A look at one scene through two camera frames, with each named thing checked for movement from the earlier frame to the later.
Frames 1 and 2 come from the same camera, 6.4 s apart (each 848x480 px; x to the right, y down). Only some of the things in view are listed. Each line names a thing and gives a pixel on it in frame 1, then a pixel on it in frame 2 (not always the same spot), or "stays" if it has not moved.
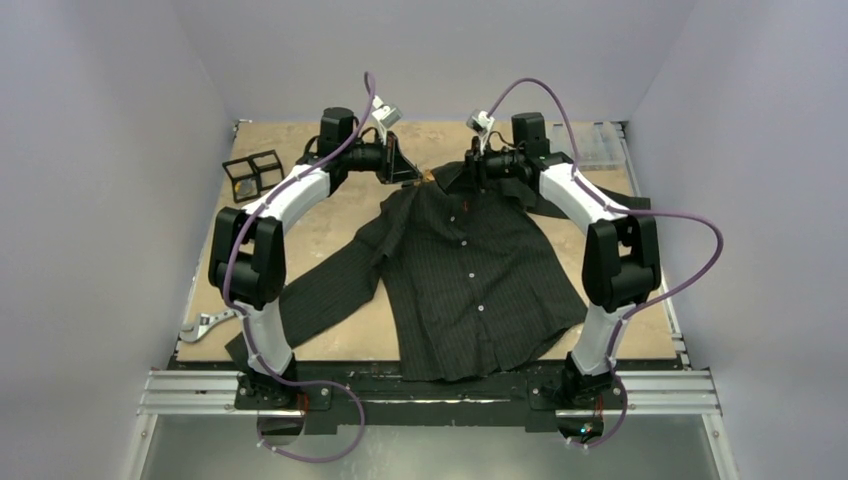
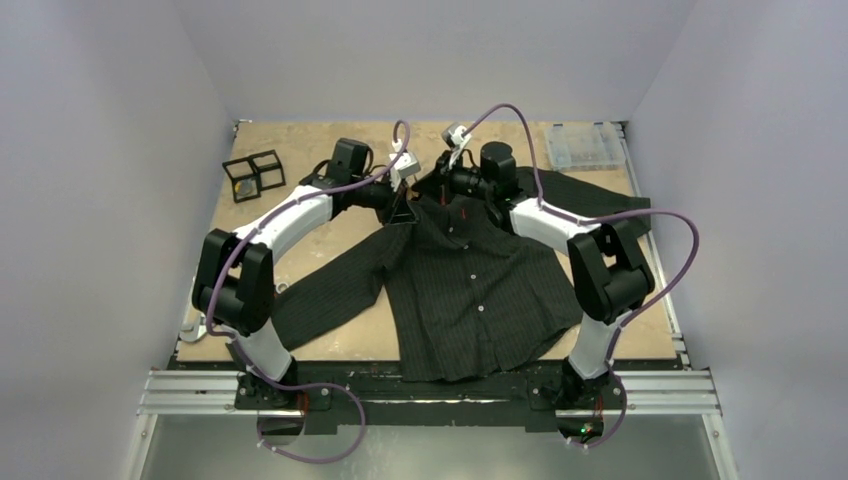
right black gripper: x=479 y=164 -> x=448 y=183
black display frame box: x=252 y=174 stays
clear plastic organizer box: x=599 y=143 stays
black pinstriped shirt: x=467 y=280 stays
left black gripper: x=396 y=168 -> x=403 y=212
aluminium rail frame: x=690 y=391 stays
